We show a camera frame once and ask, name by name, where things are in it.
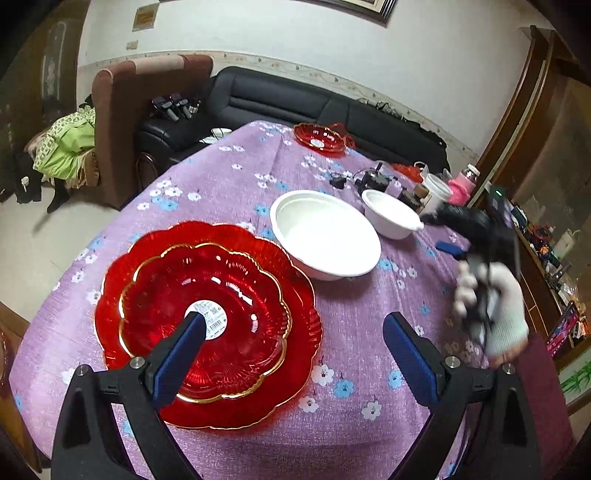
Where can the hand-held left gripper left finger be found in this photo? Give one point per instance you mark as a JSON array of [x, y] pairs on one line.
[[178, 364]]

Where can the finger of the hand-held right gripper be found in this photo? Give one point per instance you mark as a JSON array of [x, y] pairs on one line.
[[450, 248], [445, 217]]

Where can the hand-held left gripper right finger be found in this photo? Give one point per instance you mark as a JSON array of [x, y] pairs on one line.
[[411, 360]]

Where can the small white bowl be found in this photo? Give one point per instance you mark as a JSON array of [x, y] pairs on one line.
[[388, 212]]

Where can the small gold-rimmed red plate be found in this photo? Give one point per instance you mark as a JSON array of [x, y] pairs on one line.
[[240, 323]]

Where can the large red scalloped plate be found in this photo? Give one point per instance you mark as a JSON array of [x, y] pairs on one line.
[[115, 286]]

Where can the person's right forearm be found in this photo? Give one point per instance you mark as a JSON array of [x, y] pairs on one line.
[[540, 392]]

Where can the person's right hand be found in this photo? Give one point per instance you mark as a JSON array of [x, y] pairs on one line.
[[508, 309]]

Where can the white cup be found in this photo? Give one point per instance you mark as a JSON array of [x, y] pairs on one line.
[[436, 189]]

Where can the pink water bottle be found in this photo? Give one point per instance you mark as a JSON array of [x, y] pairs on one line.
[[461, 189]]

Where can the brown jar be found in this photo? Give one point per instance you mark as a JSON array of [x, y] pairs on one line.
[[413, 196]]

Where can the assorted cabinet clutter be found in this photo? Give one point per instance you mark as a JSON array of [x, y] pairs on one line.
[[535, 235]]

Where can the red plastic bag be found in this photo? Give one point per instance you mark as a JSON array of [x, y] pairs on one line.
[[406, 170]]

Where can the purple floral tablecloth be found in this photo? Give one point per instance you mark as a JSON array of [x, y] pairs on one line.
[[360, 314]]

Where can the white jug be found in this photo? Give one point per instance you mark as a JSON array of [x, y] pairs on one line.
[[564, 244]]

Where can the large white bowl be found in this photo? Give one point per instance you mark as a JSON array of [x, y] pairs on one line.
[[323, 230]]

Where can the red glass fruit dish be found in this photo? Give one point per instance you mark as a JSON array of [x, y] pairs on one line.
[[318, 136]]

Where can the black leather sofa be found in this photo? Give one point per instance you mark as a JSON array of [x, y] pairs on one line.
[[277, 97]]

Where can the beige bag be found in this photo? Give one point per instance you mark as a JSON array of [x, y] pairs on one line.
[[85, 168]]

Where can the black bag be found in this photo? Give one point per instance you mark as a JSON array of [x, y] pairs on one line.
[[27, 180]]

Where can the green cloth pile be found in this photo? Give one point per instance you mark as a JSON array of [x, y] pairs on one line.
[[64, 143]]

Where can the black electronic devices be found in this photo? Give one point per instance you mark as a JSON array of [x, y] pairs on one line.
[[175, 108]]

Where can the brown armchair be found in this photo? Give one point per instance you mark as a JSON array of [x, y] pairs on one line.
[[115, 115]]

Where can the dark wooden door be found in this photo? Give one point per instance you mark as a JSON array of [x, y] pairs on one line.
[[41, 92]]

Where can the wooden door frame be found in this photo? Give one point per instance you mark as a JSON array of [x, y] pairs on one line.
[[531, 115]]

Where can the framed wall painting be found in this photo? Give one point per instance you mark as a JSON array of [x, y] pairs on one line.
[[369, 7]]

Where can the small wall plaque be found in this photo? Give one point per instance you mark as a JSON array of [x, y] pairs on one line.
[[144, 18]]

